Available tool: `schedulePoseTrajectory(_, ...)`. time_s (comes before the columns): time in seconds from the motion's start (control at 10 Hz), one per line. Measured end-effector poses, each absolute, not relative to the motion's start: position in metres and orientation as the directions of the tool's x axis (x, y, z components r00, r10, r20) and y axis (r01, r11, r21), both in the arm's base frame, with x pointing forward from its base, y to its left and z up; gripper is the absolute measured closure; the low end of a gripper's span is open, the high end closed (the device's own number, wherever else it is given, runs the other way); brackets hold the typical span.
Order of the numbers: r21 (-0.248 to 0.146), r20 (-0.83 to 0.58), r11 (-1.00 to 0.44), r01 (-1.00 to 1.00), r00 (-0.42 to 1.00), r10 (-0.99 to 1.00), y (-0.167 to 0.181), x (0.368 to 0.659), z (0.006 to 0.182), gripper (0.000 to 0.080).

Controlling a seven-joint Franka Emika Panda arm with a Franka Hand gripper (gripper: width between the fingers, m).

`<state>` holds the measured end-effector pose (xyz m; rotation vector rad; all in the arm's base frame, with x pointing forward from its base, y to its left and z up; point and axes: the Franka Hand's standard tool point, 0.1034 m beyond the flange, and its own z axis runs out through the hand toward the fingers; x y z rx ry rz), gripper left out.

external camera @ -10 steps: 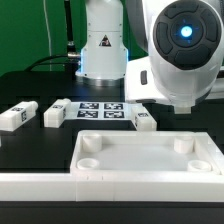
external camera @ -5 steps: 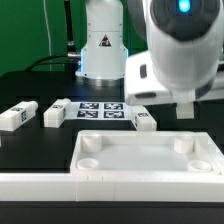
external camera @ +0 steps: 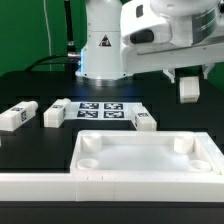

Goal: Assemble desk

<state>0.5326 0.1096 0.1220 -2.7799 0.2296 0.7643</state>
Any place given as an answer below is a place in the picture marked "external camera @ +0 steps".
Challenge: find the white L-shaped fence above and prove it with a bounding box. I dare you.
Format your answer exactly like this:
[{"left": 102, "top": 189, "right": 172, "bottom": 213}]
[{"left": 0, "top": 131, "right": 224, "bottom": 203}]

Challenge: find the black cable with connector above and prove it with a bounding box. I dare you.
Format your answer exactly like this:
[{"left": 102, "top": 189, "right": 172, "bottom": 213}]
[{"left": 24, "top": 51, "right": 82, "bottom": 72}]

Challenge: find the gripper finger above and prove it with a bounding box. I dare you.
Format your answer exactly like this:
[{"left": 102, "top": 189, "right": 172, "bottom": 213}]
[
  {"left": 200, "top": 63, "right": 215, "bottom": 79},
  {"left": 163, "top": 68, "right": 175, "bottom": 83}
]

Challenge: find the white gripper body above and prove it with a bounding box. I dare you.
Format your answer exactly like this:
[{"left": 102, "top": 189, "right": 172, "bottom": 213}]
[{"left": 120, "top": 0, "right": 224, "bottom": 73}]

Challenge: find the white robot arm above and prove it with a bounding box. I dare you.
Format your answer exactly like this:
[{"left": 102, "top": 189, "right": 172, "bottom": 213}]
[{"left": 76, "top": 0, "right": 224, "bottom": 82}]

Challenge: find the thin white cable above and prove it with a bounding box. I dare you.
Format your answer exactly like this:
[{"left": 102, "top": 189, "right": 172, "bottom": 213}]
[{"left": 43, "top": 0, "right": 53, "bottom": 72}]

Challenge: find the black vertical hose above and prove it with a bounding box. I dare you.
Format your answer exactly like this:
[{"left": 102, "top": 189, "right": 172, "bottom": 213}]
[{"left": 63, "top": 0, "right": 76, "bottom": 54}]

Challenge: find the white desk top tray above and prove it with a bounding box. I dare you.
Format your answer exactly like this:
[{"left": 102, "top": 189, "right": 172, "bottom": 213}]
[{"left": 70, "top": 130, "right": 223, "bottom": 174}]

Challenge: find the sheet of fiducial tags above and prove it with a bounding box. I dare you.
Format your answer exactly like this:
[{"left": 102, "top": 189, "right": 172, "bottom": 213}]
[{"left": 66, "top": 102, "right": 141, "bottom": 120}]

